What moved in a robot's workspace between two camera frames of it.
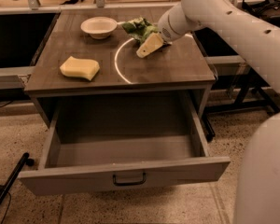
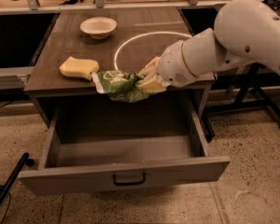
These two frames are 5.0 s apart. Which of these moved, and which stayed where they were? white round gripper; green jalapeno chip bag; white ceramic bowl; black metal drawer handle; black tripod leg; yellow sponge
Moved: green jalapeno chip bag; white round gripper
Stayed: black tripod leg; white ceramic bowl; black metal drawer handle; yellow sponge
